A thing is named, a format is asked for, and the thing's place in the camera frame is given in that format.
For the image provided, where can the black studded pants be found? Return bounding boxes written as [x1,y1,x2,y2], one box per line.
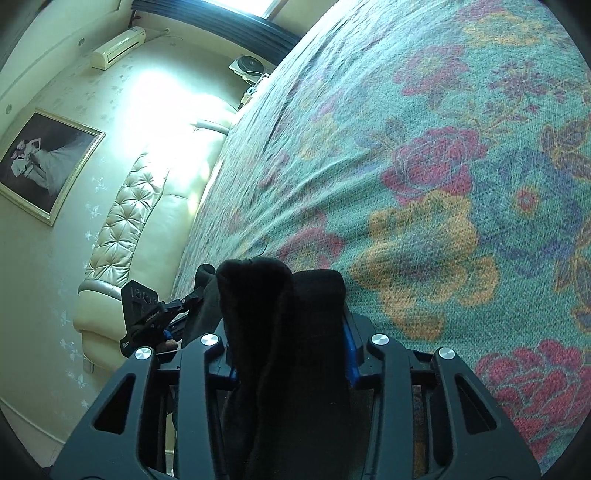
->
[182,257,363,479]

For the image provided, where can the person's left hand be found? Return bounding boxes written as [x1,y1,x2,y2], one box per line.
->
[156,339,180,354]

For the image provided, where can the cream tufted headboard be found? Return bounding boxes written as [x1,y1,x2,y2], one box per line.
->
[73,119,231,371]

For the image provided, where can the framed wedding photo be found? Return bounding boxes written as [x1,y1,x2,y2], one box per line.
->
[1,109,106,226]

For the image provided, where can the floral bedspread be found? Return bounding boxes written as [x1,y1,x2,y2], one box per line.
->
[173,1,590,470]

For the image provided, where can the white desk fan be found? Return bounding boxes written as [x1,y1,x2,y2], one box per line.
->
[229,55,266,85]

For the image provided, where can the left navy curtain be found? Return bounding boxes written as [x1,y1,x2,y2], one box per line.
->
[131,0,301,65]

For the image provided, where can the white wall air conditioner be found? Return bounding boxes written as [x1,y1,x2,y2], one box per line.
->
[90,26,146,71]

